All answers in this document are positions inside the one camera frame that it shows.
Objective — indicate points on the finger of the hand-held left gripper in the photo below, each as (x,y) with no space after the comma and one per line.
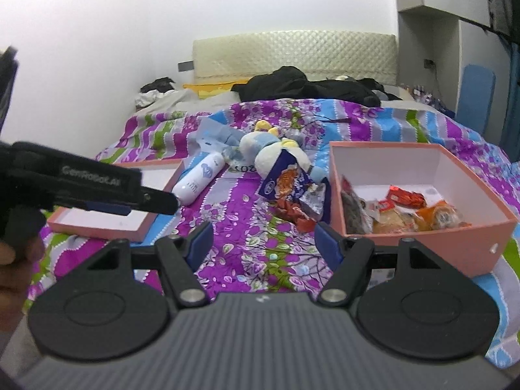
(160,202)
(107,209)

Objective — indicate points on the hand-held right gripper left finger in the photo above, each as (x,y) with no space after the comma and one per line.
(201,244)

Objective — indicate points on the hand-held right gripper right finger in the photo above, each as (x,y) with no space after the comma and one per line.
(327,244)

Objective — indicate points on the dark snack packet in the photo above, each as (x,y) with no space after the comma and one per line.
(354,209)

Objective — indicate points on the blue purple snack packet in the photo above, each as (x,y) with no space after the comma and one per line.
(284,178)

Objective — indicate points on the shiny red snack packet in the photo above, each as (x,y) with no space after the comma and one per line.
(406,197)

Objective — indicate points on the orange red snack packet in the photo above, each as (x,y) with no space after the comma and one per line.
(440,215)

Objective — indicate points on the pink cardboard box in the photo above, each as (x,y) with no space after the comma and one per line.
(447,248)

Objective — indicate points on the person's left forearm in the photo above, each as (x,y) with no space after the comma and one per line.
(10,308)

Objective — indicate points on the person's left hand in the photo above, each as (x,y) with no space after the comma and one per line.
(18,266)

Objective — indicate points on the pink box lid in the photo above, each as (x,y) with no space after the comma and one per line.
(101,224)

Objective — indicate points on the blue silver snack packet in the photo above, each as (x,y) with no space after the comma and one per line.
(317,201)

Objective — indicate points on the white bottle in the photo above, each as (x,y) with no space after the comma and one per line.
(199,176)

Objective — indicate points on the purple floral blanket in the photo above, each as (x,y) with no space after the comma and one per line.
(252,243)

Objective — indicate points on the light blue plastic bag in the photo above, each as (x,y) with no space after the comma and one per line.
(217,136)

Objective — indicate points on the white blue plush toy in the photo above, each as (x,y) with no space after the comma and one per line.
(264,156)

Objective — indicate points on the black and white clothing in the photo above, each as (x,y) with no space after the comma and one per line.
(156,91)

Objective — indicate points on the yellow pillow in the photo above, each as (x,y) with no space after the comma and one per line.
(211,88)

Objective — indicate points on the cluster of small bottles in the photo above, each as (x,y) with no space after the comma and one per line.
(424,93)

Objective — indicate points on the cream quilted headboard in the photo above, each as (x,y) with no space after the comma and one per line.
(292,55)

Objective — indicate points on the blue chair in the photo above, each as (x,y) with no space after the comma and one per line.
(475,97)

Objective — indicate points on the white cabinet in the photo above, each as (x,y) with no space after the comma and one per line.
(430,20)

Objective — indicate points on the dark patterned curtain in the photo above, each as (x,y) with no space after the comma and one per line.
(508,48)

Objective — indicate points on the grey wall plate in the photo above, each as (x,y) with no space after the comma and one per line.
(186,66)

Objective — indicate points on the black wall socket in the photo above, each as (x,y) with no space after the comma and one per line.
(429,63)

